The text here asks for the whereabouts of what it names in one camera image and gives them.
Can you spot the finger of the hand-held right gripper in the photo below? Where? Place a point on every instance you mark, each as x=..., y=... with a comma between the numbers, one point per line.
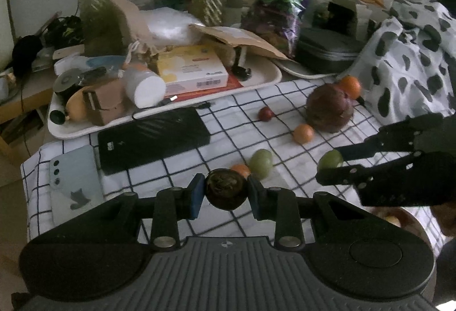
x=377, y=179
x=388, y=142

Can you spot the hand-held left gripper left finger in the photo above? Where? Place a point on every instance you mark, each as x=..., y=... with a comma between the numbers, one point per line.
x=195, y=195

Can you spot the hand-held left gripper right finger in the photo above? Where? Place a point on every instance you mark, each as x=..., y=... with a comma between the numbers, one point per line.
x=254, y=197

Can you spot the dark round fruit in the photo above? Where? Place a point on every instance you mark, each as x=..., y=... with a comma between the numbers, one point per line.
x=225, y=190

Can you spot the green plum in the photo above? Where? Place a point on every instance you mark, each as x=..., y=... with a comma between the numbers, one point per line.
x=329, y=159
x=262, y=163

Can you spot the small tangerine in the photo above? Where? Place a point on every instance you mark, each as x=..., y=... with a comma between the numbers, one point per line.
x=303, y=133
x=242, y=170

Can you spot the round yellow-brown potato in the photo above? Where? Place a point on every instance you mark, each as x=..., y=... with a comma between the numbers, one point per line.
x=390, y=220

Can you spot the large orange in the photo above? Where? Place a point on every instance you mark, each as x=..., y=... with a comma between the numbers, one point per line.
x=351, y=86

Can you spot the large dark red fruit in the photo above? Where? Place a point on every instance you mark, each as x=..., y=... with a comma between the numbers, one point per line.
x=329, y=108

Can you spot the black power bank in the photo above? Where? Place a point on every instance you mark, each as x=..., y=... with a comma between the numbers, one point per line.
x=153, y=140

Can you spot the white grid tablecloth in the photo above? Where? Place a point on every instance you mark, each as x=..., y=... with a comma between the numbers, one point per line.
x=228, y=133

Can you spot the cow print blanket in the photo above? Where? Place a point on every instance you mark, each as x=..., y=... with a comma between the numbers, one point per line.
x=409, y=61

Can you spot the small red fruit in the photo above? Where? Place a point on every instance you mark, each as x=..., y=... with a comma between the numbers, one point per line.
x=266, y=113

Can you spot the black zip case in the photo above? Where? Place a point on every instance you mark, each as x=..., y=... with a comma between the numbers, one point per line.
x=326, y=47

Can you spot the white plastic bottle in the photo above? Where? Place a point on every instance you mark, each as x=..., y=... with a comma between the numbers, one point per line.
x=146, y=86

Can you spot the light blue smartphone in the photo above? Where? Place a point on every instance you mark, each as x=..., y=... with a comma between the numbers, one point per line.
x=73, y=183

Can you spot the long white tray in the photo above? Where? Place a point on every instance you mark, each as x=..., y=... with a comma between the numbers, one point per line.
x=260, y=72

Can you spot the small black clip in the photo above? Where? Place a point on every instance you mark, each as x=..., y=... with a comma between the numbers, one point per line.
x=242, y=71

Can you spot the small cardboard box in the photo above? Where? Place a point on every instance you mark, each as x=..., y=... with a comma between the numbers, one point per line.
x=105, y=102

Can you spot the yellow and white box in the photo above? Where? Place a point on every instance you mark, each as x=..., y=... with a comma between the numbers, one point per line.
x=188, y=65

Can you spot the small black knob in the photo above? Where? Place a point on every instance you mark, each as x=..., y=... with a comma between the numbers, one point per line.
x=57, y=116

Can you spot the brown paper envelope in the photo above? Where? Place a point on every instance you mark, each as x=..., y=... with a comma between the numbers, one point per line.
x=231, y=37

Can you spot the blue and white packet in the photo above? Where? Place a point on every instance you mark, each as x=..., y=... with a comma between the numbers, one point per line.
x=99, y=63

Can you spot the grey round tin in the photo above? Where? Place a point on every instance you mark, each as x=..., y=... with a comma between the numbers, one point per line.
x=67, y=81

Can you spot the purple snack bag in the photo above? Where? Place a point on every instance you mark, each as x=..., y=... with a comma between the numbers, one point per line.
x=281, y=8

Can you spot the clear plastic bag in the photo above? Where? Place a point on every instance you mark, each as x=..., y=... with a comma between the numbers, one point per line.
x=167, y=24

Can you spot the crumpled kraft paper bag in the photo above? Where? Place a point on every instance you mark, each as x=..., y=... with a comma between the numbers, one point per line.
x=124, y=19

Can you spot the black cloth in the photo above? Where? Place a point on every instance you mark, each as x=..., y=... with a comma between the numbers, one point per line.
x=25, y=54

